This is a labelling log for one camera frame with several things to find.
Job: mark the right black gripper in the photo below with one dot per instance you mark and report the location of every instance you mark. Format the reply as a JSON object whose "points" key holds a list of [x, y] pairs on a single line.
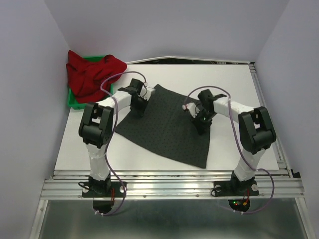
{"points": [[201, 128]]}

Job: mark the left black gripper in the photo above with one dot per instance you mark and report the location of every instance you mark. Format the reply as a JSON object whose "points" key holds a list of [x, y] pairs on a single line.
{"points": [[140, 112]]}

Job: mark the dark grey dotted skirt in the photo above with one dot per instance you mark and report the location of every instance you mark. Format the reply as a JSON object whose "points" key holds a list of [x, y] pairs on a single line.
{"points": [[166, 130]]}

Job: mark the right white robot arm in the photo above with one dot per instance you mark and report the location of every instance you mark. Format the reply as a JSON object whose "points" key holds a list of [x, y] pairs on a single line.
{"points": [[252, 127]]}

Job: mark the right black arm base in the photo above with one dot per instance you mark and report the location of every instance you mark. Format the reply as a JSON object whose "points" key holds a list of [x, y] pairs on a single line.
{"points": [[234, 189]]}

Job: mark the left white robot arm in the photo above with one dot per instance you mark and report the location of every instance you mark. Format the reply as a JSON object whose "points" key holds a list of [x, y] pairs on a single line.
{"points": [[98, 123]]}

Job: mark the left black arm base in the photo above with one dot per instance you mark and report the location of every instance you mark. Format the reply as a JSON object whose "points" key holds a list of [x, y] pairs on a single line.
{"points": [[102, 189]]}

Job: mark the red skirt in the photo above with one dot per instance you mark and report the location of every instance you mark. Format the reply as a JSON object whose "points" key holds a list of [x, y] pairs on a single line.
{"points": [[85, 78]]}

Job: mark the green plastic bin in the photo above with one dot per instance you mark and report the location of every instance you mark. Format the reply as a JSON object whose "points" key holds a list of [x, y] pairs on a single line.
{"points": [[71, 101]]}

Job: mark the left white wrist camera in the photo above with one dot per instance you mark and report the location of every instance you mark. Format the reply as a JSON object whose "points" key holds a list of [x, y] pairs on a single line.
{"points": [[146, 92]]}

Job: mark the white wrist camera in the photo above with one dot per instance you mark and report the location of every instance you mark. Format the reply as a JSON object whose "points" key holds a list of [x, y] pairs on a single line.
{"points": [[146, 92], [192, 108]]}

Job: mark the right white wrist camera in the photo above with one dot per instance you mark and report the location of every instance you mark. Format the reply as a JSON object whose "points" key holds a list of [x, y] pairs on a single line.
{"points": [[192, 108]]}

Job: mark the white back wall trim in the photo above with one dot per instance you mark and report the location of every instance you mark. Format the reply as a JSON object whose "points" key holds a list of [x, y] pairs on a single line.
{"points": [[182, 60]]}

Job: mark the aluminium rail frame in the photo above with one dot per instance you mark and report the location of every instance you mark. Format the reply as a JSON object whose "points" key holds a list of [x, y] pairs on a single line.
{"points": [[167, 199]]}

